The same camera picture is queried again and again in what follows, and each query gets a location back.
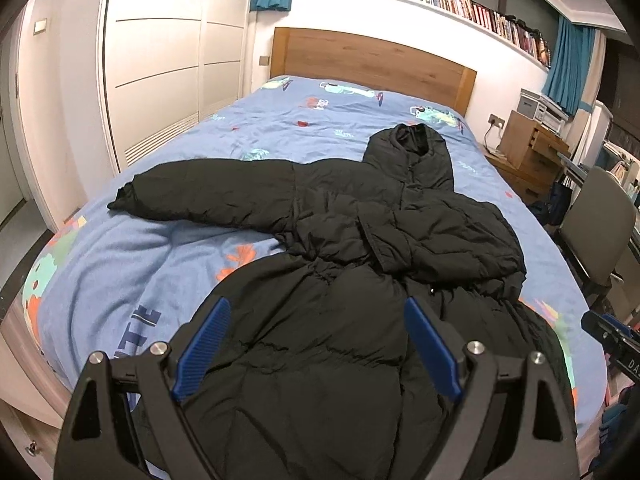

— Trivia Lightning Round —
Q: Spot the grey white printer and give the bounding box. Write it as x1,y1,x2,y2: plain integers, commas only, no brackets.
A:
516,88,571,133

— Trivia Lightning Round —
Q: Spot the wooden drawer cabinet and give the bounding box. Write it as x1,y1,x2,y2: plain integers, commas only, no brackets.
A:
499,110,571,171

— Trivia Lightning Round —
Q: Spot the wooden nightstand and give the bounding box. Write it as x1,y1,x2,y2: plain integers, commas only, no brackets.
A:
484,150,556,206

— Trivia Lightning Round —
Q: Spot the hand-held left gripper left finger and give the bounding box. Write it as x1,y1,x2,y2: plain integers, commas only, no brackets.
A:
54,296,233,480

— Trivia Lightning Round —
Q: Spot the white wardrobe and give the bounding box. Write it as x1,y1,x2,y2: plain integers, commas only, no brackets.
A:
97,0,251,171

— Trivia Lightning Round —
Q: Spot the black puffer jacket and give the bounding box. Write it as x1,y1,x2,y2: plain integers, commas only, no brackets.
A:
106,124,576,480

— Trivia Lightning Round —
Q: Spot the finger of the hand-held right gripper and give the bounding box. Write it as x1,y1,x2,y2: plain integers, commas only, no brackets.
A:
581,311,626,350

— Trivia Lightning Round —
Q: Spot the bed with blue duvet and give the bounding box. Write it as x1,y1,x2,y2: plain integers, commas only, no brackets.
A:
22,75,608,441

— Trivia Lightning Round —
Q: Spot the wooden headboard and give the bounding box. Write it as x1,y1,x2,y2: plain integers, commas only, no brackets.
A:
270,27,478,118

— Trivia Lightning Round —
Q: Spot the dark blue bag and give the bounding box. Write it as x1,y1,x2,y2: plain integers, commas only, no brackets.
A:
527,182,571,231

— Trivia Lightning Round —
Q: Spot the grey chair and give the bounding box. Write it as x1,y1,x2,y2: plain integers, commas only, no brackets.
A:
552,165,640,311

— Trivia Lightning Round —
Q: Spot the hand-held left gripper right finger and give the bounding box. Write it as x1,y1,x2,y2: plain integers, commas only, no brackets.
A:
402,296,581,480

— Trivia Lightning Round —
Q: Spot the wooden bed frame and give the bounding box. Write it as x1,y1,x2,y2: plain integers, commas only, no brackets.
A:
0,290,91,461

